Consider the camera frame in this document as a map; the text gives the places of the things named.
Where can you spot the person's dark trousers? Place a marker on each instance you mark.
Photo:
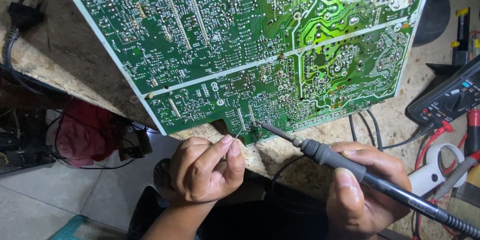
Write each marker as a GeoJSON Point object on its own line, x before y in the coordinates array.
{"type": "Point", "coordinates": [262, 217]}

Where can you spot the person's left hand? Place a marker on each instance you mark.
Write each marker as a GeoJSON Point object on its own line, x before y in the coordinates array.
{"type": "Point", "coordinates": [187, 172]}

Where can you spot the black digital multimeter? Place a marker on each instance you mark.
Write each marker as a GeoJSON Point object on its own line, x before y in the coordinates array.
{"type": "Point", "coordinates": [453, 101]}

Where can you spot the black soldering iron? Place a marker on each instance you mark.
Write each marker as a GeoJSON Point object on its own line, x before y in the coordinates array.
{"type": "Point", "coordinates": [393, 189]}

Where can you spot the red multimeter lead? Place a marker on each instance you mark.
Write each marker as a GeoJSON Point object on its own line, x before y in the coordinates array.
{"type": "Point", "coordinates": [447, 126]}

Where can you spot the black electronic device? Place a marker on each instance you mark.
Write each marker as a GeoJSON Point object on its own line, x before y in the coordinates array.
{"type": "Point", "coordinates": [22, 146]}

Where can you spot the person's right hand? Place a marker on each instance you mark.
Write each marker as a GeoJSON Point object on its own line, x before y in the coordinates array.
{"type": "Point", "coordinates": [360, 213]}

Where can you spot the red cloth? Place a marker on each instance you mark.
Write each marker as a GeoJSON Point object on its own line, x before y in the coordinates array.
{"type": "Point", "coordinates": [88, 131]}

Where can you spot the black round object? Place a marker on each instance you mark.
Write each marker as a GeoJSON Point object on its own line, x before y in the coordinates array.
{"type": "Point", "coordinates": [431, 20]}

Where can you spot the teal stool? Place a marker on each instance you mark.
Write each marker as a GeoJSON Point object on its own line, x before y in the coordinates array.
{"type": "Point", "coordinates": [69, 228]}

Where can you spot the large green circuit board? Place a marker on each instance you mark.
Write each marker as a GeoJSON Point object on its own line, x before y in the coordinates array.
{"type": "Point", "coordinates": [225, 44]}

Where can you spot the black multimeter lead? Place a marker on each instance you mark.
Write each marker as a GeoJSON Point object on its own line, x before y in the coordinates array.
{"type": "Point", "coordinates": [431, 127]}

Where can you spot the white magnifying glass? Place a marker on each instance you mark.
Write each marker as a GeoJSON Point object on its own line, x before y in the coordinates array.
{"type": "Point", "coordinates": [423, 178]}

